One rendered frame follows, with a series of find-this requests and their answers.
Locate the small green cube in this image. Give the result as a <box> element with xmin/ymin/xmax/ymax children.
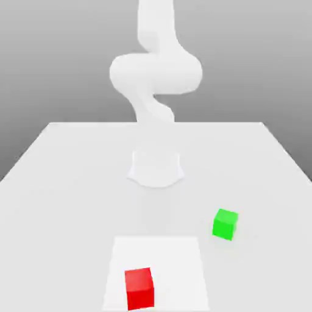
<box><xmin>211</xmin><ymin>208</ymin><xmax>239</xmax><ymax>242</ymax></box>

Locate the small red cube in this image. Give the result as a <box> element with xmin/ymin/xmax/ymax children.
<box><xmin>124</xmin><ymin>267</ymin><xmax>155</xmax><ymax>311</ymax></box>

